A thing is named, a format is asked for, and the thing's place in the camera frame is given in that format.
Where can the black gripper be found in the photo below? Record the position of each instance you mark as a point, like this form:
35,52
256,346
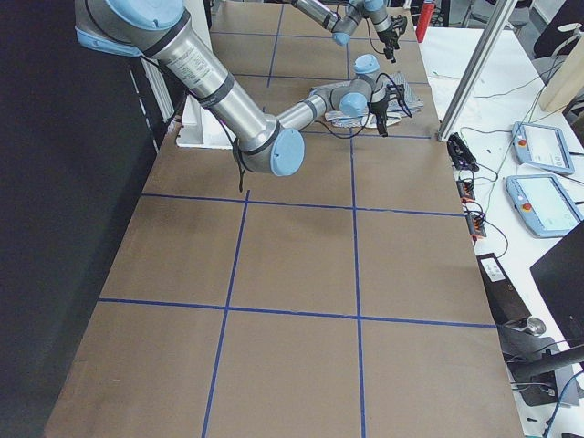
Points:
378,109
386,38

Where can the striped polo shirt white collar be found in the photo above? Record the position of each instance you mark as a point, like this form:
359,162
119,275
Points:
413,104

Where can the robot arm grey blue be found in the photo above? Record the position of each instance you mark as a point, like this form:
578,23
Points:
342,27
162,30

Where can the red cylinder tube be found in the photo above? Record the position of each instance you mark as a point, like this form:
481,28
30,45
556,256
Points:
424,19

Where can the black clamp tool on edge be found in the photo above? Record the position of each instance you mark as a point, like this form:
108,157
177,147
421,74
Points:
460,154

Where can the blue teach pendant far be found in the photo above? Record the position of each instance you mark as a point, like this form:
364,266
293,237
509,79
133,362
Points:
542,146

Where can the blue teach pendant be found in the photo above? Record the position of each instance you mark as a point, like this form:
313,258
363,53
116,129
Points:
542,146
543,204

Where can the blue teach pendant near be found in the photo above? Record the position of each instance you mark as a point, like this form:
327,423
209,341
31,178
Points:
543,204

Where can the black box with white label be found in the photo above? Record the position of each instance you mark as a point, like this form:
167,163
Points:
504,301

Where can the black monitor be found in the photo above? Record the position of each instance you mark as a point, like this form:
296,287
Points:
558,275

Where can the aluminium frame post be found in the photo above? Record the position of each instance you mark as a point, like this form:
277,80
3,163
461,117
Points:
486,43

